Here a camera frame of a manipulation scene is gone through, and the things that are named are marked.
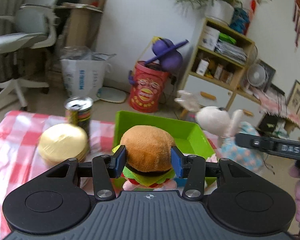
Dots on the wooden white shelf cabinet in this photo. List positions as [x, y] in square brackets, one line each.
[214, 79]

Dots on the red chips bucket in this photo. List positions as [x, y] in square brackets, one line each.
[147, 85]

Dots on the white round floor scale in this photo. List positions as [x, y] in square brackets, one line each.
[112, 95]

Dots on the white plush rabbit toy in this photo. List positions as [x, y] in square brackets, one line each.
[218, 122]

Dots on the white paper shopping bag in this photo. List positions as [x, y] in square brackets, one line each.
[83, 71]

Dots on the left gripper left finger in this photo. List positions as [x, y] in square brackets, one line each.
[105, 168]

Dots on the green plastic bin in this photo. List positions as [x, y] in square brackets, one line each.
[188, 136]

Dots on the gold lid cookie jar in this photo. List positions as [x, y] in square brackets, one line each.
[61, 142]

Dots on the framed picture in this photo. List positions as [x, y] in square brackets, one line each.
[293, 102]

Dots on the black yellow drink can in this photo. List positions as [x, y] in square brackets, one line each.
[78, 112]

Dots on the white office chair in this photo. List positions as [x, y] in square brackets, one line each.
[35, 23]

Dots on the purple balance ball toy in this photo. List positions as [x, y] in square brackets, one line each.
[166, 52]

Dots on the small white desk fan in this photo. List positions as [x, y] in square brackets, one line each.
[256, 75]

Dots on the pink checkered tablecloth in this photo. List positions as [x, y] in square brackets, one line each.
[19, 159]

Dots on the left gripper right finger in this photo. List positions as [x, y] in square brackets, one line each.
[191, 167]

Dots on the plush hamburger toy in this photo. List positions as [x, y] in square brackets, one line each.
[148, 153]

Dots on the wooden desk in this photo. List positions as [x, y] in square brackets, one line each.
[80, 21]

